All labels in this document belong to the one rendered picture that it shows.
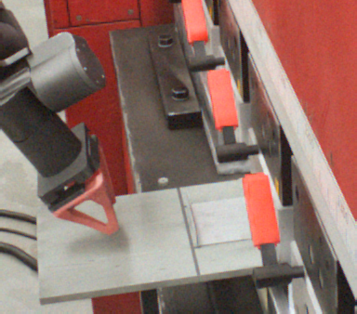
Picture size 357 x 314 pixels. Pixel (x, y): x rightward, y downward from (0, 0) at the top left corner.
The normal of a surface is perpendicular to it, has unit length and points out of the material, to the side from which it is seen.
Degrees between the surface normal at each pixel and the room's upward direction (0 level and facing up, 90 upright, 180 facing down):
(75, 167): 29
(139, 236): 0
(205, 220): 1
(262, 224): 39
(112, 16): 90
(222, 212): 1
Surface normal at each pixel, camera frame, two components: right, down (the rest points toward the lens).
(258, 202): 0.06, -0.40
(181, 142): -0.06, -0.88
